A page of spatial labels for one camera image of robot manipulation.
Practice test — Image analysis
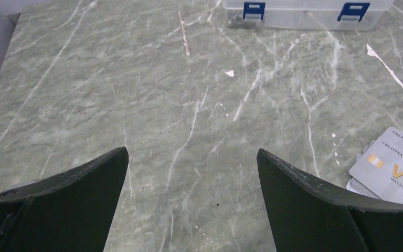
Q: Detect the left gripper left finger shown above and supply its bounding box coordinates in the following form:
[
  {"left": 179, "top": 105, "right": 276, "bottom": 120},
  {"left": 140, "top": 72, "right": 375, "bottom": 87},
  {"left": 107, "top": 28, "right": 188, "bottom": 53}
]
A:
[{"left": 0, "top": 147, "right": 129, "bottom": 251}]

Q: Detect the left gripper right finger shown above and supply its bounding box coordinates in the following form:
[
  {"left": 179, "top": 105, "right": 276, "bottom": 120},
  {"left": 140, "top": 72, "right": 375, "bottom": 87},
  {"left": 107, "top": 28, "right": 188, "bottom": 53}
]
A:
[{"left": 257, "top": 149, "right": 403, "bottom": 251}]

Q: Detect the silver credit card stack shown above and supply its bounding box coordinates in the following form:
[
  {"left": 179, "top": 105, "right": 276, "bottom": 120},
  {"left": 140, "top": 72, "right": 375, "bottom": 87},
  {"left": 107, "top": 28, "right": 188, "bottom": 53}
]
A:
[{"left": 349, "top": 127, "right": 403, "bottom": 204}]

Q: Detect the clear plastic screw box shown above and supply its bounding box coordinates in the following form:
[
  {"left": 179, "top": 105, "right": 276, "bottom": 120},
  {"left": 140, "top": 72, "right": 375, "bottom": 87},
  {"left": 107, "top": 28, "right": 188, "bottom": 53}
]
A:
[{"left": 222, "top": 0, "right": 393, "bottom": 31}]

